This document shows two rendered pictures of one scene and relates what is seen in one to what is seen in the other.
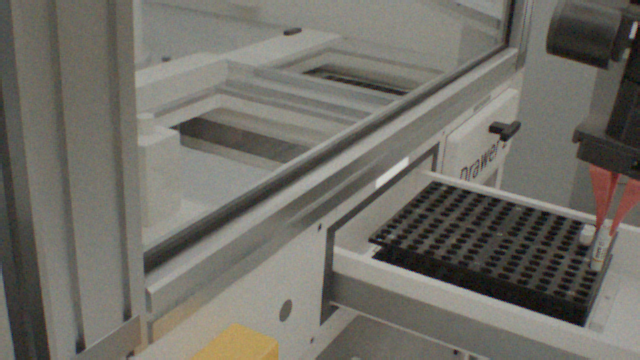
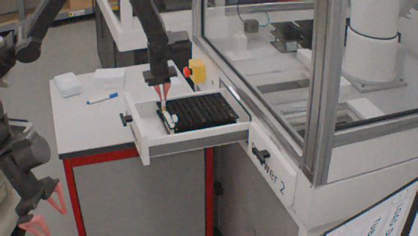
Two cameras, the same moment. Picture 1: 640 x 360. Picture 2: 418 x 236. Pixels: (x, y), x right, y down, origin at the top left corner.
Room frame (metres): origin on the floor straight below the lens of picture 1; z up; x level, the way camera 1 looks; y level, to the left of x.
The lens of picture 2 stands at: (1.73, -1.26, 1.72)
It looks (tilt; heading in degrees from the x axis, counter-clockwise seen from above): 30 degrees down; 133
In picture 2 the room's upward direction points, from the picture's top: straight up
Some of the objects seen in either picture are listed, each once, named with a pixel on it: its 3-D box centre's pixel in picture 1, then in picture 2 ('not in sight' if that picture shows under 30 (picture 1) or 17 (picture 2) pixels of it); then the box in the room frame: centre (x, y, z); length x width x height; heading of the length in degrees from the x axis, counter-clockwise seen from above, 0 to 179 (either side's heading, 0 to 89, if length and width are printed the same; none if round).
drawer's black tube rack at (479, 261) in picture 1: (494, 260); (196, 117); (0.67, -0.19, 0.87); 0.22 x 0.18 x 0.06; 62
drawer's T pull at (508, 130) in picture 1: (502, 129); (262, 154); (1.00, -0.26, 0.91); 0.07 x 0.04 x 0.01; 152
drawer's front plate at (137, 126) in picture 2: not in sight; (135, 126); (0.58, -0.37, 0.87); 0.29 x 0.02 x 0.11; 152
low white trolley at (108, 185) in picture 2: not in sight; (129, 178); (0.23, -0.16, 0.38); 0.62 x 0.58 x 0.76; 152
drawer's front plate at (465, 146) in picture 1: (481, 145); (270, 162); (1.01, -0.24, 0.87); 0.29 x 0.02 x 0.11; 152
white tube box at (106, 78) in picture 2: not in sight; (110, 78); (0.08, -0.10, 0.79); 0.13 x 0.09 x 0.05; 47
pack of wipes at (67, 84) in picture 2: not in sight; (67, 84); (-0.03, -0.25, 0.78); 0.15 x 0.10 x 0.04; 162
